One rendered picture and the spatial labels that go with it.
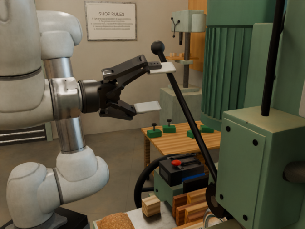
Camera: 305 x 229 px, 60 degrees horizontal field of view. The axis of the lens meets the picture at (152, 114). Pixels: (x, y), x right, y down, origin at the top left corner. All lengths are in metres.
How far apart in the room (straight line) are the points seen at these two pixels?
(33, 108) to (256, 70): 0.42
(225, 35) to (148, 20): 3.16
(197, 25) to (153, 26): 1.06
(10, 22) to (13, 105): 0.15
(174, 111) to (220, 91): 2.38
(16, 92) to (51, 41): 0.55
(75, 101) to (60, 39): 0.53
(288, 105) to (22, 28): 0.43
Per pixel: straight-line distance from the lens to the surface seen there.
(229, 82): 0.55
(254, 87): 0.51
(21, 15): 0.50
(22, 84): 0.53
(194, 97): 2.98
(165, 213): 0.82
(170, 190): 0.82
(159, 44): 0.66
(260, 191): 0.37
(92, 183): 1.14
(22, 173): 1.10
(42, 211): 1.15
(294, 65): 0.40
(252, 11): 0.54
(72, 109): 0.57
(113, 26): 3.55
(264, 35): 0.49
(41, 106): 0.55
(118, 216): 0.76
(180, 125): 2.52
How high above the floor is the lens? 1.41
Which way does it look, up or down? 18 degrees down
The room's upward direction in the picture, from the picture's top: straight up
